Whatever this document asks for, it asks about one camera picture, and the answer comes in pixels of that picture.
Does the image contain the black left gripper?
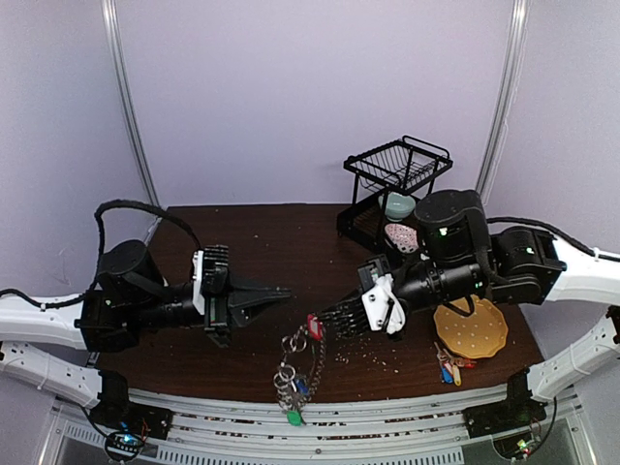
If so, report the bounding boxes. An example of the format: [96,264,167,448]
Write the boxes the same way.
[131,272,292,348]

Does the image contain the red key tag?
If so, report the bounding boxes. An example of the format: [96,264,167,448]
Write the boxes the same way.
[306,314,324,341]

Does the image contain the grey disc keyring organizer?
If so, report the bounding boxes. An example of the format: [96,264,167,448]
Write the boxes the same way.
[272,318,326,425]

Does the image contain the green key tag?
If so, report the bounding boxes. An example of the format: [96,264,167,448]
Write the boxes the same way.
[286,410,305,426]

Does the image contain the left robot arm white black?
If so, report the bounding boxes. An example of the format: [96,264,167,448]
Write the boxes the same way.
[1,240,291,430]

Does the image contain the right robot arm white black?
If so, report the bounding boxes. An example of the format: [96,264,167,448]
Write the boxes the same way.
[318,190,619,428]

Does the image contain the pink patterned dish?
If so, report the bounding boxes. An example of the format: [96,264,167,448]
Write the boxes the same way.
[384,223,419,255]

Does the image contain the blue key tag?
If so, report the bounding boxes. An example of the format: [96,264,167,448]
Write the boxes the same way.
[441,367,453,384]

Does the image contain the yellow key tag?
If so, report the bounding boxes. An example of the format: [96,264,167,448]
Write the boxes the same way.
[451,365,462,387]

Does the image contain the teal ceramic bowl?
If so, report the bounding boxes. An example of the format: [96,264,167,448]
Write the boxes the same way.
[377,192,417,223]

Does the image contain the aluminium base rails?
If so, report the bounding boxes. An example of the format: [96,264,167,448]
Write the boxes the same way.
[34,386,602,464]

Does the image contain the yellow dotted plate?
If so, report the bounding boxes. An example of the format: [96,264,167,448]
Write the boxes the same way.
[433,295,509,359]

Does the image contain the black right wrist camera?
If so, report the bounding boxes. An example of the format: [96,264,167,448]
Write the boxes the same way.
[319,295,371,338]

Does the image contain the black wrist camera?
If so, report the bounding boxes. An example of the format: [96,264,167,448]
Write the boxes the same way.
[201,244,229,295]
[319,295,371,338]

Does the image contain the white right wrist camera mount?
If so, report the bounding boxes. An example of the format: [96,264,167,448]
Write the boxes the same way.
[361,273,406,335]

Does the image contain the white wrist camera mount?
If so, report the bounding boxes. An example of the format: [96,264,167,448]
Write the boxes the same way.
[192,250,205,316]
[361,273,406,335]

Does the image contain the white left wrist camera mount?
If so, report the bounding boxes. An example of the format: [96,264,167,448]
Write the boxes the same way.
[192,250,205,316]

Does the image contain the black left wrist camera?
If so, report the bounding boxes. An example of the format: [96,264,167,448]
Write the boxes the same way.
[201,244,229,295]

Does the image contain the black wire dish rack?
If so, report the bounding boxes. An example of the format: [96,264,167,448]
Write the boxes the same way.
[336,135,453,252]

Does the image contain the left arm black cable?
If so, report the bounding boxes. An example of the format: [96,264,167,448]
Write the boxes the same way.
[92,199,202,263]

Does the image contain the right aluminium frame post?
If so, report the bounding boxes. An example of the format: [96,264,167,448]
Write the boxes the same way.
[476,0,531,203]

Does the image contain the aluminium corner frame post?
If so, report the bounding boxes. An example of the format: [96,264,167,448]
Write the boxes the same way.
[99,0,164,209]

